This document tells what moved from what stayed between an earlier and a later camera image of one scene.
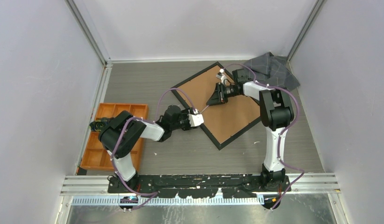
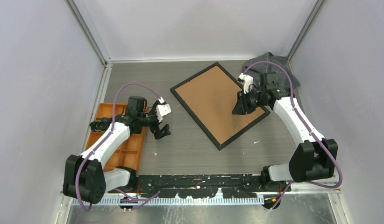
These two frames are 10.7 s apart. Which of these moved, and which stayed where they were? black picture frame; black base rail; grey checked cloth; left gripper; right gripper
Moved: left gripper; right gripper
Stayed: black base rail; black picture frame; grey checked cloth
